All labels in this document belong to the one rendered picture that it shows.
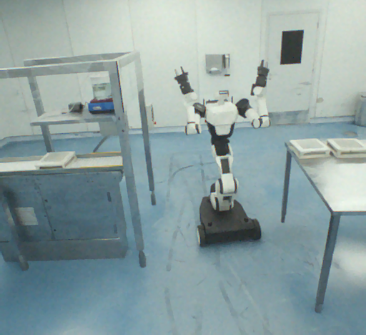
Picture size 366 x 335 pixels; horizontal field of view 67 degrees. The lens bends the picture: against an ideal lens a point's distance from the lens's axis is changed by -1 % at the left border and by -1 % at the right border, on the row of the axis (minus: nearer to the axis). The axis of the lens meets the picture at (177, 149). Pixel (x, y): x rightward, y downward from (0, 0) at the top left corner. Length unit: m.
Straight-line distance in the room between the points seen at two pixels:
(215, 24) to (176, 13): 0.74
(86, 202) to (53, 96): 3.98
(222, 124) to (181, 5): 3.44
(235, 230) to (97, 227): 1.25
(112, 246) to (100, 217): 0.34
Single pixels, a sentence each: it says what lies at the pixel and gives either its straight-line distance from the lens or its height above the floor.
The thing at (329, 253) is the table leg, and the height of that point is 0.55.
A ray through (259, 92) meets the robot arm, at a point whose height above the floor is 1.40.
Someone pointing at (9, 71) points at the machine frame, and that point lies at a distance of 2.20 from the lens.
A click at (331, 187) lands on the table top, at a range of 2.11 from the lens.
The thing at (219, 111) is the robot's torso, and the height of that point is 1.25.
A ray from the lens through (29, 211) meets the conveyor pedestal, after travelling 2.76.
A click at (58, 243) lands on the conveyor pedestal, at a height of 0.20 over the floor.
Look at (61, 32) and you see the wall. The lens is 5.96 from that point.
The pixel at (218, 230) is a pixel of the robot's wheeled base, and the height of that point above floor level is 0.19.
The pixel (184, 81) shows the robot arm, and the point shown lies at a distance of 2.29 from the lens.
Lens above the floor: 1.89
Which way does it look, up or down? 23 degrees down
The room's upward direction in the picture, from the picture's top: 4 degrees counter-clockwise
